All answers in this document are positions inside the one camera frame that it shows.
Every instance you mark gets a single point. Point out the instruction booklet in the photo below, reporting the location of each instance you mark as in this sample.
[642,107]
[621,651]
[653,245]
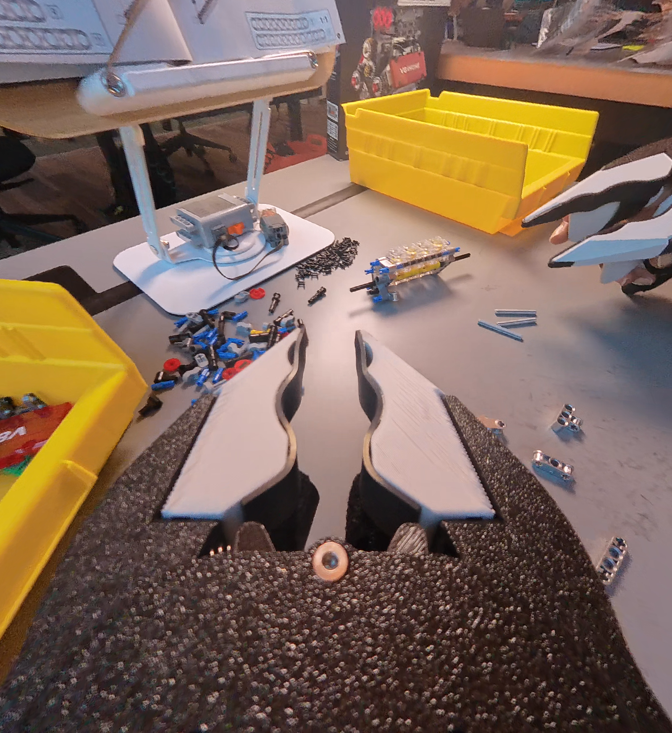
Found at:
[221,28]

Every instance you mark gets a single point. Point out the pile of small coloured connectors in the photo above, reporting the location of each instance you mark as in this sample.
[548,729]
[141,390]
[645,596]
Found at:
[210,343]

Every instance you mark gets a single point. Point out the printed red transparent panel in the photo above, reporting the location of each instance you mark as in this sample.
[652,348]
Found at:
[21,435]

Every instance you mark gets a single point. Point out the transparent engine block assembly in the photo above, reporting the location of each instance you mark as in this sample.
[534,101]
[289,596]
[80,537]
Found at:
[416,269]

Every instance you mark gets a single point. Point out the long wooden table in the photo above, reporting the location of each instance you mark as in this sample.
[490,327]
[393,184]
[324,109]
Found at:
[542,74]

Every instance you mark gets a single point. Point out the wooden book stand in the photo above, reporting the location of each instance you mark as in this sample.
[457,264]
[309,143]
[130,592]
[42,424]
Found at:
[210,71]

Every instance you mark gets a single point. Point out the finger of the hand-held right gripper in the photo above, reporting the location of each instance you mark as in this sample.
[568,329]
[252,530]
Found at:
[628,174]
[645,232]

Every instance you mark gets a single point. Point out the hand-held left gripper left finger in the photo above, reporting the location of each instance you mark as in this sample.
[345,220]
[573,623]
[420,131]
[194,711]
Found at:
[238,452]

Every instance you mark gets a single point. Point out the pile of small black pins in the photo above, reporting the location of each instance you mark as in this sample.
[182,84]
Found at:
[330,255]

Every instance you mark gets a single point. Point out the grey desk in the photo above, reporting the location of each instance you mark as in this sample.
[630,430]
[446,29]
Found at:
[542,372]

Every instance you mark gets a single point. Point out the grey motor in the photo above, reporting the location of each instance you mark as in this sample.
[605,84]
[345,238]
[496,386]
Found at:
[273,229]

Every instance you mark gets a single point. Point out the clear plastic bags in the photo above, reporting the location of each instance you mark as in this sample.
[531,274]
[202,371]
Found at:
[628,28]

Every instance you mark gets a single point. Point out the black toy engine box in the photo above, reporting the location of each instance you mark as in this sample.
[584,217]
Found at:
[393,68]

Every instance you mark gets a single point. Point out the yellow bin with blue pins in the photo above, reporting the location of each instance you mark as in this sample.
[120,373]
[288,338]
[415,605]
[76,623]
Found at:
[427,172]

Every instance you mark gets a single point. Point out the grey battery box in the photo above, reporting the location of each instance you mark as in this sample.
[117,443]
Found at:
[210,215]

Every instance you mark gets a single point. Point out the black axle pin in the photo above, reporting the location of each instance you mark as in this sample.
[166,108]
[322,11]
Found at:
[317,295]

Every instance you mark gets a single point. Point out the yellow bin with red panels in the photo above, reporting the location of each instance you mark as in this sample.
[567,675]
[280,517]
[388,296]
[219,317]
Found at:
[38,343]

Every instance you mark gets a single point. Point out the grey axle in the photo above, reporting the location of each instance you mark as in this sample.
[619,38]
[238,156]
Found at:
[516,323]
[513,312]
[499,331]

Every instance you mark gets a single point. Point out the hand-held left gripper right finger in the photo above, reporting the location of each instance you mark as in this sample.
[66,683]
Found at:
[422,452]

